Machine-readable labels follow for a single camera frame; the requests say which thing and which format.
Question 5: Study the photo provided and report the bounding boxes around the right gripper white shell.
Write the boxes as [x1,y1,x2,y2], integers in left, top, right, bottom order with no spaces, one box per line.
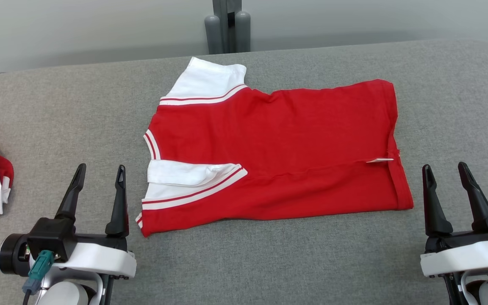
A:
[420,162,488,278]

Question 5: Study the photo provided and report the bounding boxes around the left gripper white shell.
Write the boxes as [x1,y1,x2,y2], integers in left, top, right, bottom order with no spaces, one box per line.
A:
[0,163,137,279]

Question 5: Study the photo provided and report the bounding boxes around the red white striped T-shirt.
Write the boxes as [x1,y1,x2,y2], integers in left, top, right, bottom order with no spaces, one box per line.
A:
[136,57,414,237]

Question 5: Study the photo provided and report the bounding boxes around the grey fabric sofa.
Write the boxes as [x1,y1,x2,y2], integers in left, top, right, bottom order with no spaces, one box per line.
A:
[0,39,488,305]

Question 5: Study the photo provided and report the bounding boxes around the teal left camera cable plug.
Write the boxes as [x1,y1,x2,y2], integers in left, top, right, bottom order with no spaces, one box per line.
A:
[22,250,55,305]

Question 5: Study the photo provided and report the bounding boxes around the grey metal partition post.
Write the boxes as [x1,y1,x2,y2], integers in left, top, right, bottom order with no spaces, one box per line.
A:
[204,0,252,55]

